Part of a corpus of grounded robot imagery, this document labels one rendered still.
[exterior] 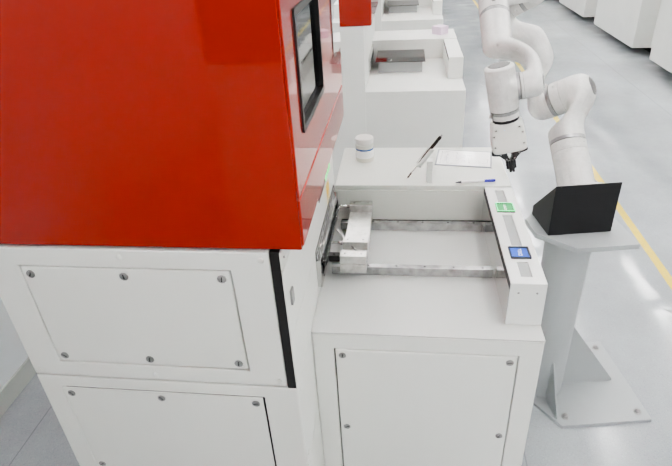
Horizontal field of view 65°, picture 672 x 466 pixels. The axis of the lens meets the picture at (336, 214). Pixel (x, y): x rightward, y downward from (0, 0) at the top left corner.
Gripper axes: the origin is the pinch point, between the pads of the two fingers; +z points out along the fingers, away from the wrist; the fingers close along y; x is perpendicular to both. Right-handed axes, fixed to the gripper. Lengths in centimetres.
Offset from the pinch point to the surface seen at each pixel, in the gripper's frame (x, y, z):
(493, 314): -36.1, -13.4, 27.4
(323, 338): -46, -60, 20
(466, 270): -19.0, -18.7, 23.6
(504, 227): -11.9, -5.4, 14.8
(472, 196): 15.1, -12.5, 17.1
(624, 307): 69, 54, 125
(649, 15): 582, 249, 118
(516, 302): -40.0, -7.2, 20.8
